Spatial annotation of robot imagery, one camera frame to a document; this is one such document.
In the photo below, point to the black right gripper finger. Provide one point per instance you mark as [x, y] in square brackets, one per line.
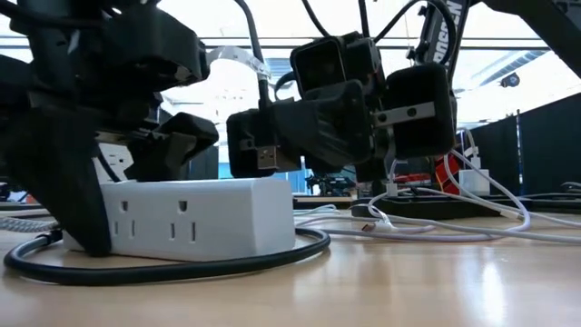
[327, 127]
[243, 150]

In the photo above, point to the wooden background table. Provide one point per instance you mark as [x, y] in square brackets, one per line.
[322, 199]

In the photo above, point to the black background robot arm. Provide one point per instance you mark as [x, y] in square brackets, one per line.
[331, 184]

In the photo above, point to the small clear plug cap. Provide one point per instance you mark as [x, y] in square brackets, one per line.
[474, 181]

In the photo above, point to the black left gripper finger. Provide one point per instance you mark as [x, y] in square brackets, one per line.
[59, 181]
[177, 141]

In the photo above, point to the black curtain partition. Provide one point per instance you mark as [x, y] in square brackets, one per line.
[544, 150]
[204, 163]

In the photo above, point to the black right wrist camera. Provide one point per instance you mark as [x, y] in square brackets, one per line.
[324, 63]

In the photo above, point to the red panel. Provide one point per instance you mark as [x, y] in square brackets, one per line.
[449, 175]

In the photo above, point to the black ceiling spotlight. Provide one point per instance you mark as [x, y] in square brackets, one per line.
[510, 80]

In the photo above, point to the long black power strip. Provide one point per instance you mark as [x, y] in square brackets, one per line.
[431, 210]

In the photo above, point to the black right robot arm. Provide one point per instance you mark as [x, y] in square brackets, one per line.
[544, 27]

